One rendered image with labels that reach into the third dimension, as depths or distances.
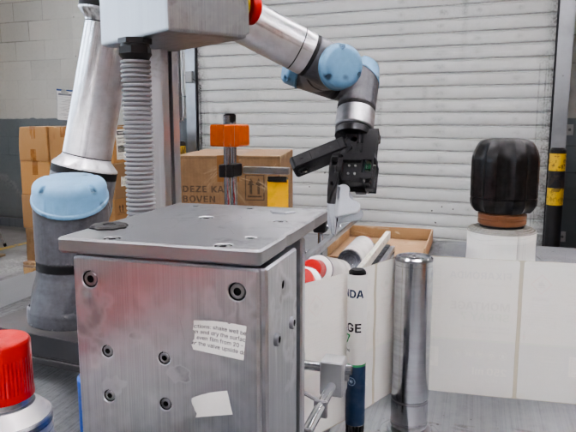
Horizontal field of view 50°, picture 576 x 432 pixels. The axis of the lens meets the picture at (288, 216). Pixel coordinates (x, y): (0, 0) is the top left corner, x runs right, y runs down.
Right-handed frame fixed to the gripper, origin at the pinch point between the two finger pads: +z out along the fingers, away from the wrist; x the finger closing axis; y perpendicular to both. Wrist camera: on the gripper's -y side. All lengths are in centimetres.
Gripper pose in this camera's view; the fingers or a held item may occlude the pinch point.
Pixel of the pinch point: (330, 228)
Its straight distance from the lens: 113.1
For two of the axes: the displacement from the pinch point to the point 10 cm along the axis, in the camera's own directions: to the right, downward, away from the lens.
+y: 9.6, 0.5, -2.9
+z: -1.5, 9.3, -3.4
